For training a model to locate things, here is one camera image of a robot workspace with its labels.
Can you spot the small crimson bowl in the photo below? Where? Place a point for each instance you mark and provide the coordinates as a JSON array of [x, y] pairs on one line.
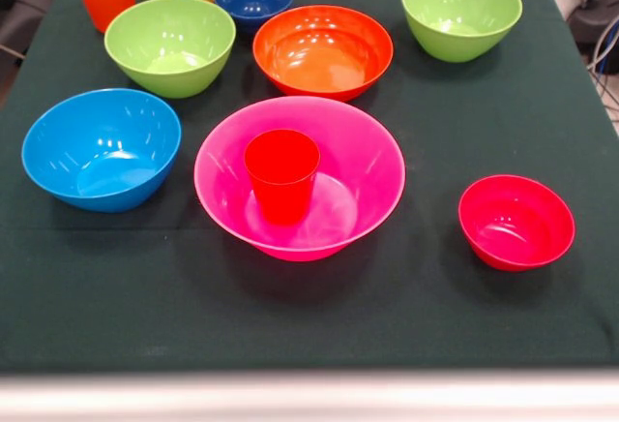
[[515, 223]]

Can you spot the orange bowl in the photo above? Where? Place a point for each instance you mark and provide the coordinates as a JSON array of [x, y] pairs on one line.
[[321, 54]]

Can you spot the large pink bowl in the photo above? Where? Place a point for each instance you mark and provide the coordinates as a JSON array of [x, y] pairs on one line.
[[367, 165]]

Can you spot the green bowl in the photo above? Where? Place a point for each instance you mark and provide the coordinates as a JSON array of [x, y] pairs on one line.
[[459, 10], [169, 44]]

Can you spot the dark green tablecloth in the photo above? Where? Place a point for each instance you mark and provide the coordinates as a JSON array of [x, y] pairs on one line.
[[145, 296]]

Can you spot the light blue bowl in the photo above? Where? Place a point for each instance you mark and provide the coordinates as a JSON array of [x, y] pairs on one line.
[[97, 151]]

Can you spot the red cup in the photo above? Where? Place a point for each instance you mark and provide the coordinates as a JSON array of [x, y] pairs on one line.
[[283, 180]]

